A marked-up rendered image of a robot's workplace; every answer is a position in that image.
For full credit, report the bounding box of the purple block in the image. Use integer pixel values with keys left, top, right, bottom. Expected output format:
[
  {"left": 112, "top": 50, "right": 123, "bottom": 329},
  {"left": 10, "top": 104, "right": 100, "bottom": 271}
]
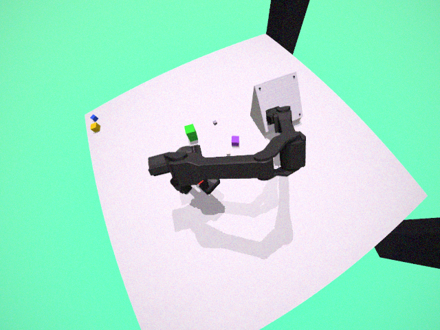
[{"left": 232, "top": 135, "right": 239, "bottom": 146}]

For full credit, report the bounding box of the green block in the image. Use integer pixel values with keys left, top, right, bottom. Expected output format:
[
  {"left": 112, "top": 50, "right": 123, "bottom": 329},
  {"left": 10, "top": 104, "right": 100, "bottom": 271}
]
[
  {"left": 184, "top": 124, "right": 196, "bottom": 138},
  {"left": 189, "top": 133, "right": 198, "bottom": 142}
]

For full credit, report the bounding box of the yellow cube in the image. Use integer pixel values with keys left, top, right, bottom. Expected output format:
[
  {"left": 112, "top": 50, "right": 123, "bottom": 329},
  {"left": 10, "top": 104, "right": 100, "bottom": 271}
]
[{"left": 90, "top": 122, "right": 100, "bottom": 132}]

